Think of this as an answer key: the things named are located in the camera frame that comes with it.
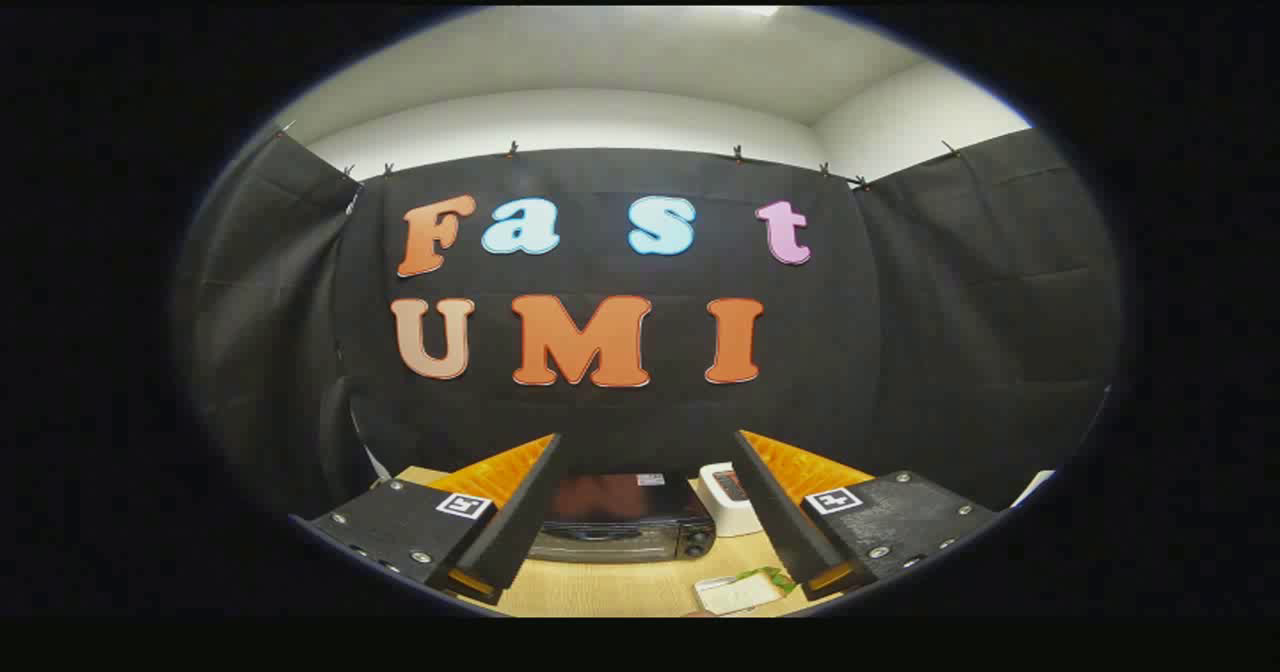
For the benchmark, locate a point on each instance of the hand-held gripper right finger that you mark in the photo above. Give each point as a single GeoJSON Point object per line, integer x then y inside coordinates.
{"type": "Point", "coordinates": [775, 512]}

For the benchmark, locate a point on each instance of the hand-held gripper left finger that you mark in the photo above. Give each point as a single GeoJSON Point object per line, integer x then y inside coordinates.
{"type": "Point", "coordinates": [520, 512]}

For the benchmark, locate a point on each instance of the lettuce sandwich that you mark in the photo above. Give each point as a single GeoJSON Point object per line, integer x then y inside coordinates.
{"type": "Point", "coordinates": [740, 592]}

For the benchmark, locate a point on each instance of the black toaster oven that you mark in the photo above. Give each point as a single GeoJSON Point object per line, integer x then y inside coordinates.
{"type": "Point", "coordinates": [620, 512]}

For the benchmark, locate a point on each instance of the white pop-up toaster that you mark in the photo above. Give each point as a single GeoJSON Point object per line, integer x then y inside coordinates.
{"type": "Point", "coordinates": [735, 514]}

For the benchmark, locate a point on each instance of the black backdrop cloth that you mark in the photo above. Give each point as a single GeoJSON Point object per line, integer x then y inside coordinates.
{"type": "Point", "coordinates": [600, 422]}

